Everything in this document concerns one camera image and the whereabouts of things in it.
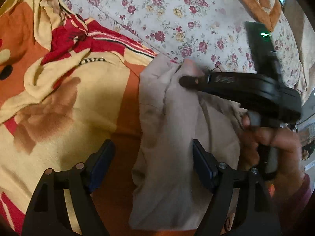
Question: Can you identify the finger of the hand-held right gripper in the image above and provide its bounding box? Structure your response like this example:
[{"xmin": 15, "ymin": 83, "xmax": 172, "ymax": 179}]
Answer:
[{"xmin": 179, "ymin": 75, "xmax": 211, "ymax": 91}]

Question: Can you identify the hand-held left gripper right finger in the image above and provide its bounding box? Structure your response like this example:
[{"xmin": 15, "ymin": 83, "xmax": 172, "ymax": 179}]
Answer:
[{"xmin": 192, "ymin": 139, "xmax": 282, "ymax": 236}]

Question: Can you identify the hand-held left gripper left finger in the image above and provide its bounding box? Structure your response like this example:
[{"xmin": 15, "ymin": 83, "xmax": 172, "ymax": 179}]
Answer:
[{"xmin": 22, "ymin": 139, "xmax": 116, "ymax": 236}]

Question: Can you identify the beige jacket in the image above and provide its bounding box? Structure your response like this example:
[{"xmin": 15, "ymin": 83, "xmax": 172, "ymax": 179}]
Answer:
[{"xmin": 129, "ymin": 54, "xmax": 249, "ymax": 231}]

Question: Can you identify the person's right forearm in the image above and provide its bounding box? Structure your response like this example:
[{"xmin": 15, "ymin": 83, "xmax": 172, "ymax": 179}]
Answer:
[{"xmin": 268, "ymin": 172, "xmax": 315, "ymax": 229}]

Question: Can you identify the person's right hand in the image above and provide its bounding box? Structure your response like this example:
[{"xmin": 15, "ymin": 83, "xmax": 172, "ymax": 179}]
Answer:
[{"xmin": 240, "ymin": 115, "xmax": 306, "ymax": 193}]

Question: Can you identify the floral bed sheet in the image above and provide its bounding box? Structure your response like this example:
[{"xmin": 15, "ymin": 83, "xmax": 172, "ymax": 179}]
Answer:
[{"xmin": 32, "ymin": 0, "xmax": 306, "ymax": 94}]

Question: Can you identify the orange red cream printed blanket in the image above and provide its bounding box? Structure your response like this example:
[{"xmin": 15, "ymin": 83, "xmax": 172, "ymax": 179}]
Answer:
[{"xmin": 0, "ymin": 0, "xmax": 234, "ymax": 236}]

